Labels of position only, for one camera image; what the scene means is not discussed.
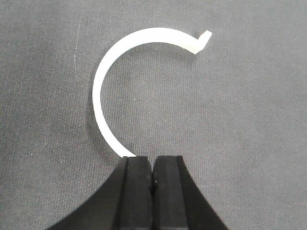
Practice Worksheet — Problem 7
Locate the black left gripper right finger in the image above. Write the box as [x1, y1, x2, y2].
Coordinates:
[153, 156, 227, 230]

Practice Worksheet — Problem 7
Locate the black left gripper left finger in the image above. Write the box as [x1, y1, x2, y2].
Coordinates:
[51, 157, 153, 230]

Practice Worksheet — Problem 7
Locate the white curved PVC pipe clamp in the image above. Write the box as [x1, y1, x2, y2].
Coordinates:
[92, 27, 212, 158]

